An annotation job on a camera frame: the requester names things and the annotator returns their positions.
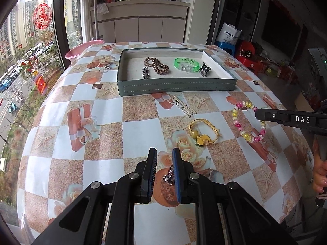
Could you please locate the silver pendant charm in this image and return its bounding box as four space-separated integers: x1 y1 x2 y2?
162 165 175 186

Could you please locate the pink yellow spiral hair tie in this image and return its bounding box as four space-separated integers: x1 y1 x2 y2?
231 101 267 144

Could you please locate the brown spiral hair tie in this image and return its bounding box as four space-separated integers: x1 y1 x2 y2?
152 58 170 76

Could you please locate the black hair claw clip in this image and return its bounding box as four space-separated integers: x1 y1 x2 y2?
199 62 211 77

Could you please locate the green jewelry tray box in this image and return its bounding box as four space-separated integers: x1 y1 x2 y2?
117 48 237 96

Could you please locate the person's right hand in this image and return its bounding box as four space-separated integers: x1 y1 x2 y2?
313 138 326 194

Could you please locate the patterned checkered tablecloth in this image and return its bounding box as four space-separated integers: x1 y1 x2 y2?
17 42 313 244

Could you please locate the silver spiked hair clip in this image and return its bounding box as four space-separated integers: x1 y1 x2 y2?
142 67 150 79

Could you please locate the green translucent bangle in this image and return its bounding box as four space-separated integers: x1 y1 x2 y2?
174 58 199 73

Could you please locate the blue plastic stool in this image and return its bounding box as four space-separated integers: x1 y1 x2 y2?
215 41 236 56

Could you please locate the white shopping bag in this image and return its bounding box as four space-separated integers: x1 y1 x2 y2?
216 23 242 45

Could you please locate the pink plastic basin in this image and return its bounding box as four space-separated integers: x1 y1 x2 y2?
65 39 104 60

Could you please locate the white cabinet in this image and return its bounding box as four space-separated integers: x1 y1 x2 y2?
97 0 190 43

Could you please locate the white crumpled cloth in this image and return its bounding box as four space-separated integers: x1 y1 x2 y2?
96 3 109 16

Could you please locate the red horse window decal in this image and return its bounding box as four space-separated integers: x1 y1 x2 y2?
33 3 52 30

